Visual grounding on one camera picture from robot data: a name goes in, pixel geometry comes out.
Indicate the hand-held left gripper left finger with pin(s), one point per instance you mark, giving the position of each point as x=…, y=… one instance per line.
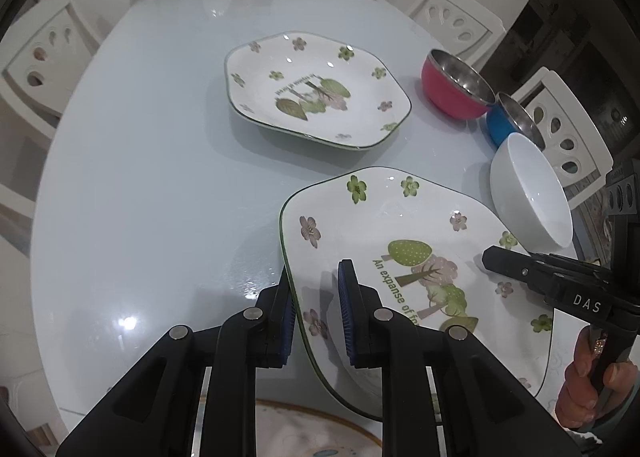
x=286, y=332

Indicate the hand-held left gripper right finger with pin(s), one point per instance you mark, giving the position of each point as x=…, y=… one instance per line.
x=346, y=312

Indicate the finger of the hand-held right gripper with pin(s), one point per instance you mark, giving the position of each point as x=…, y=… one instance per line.
x=505, y=262

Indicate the white ceramic bowl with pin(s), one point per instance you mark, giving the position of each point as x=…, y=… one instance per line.
x=530, y=187

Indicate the large floral ceramic plate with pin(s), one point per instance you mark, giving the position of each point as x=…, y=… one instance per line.
x=400, y=217

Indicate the blue steel bowl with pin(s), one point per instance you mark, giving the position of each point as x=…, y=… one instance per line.
x=500, y=124

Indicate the red steel bowl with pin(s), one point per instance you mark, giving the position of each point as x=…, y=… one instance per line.
x=445, y=87

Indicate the person's right hand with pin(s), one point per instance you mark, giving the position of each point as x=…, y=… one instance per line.
x=575, y=387

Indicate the person's white printed clothing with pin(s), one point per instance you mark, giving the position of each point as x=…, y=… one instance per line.
x=562, y=342

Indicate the small floral ceramic plate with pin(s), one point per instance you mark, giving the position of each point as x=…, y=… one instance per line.
x=310, y=67

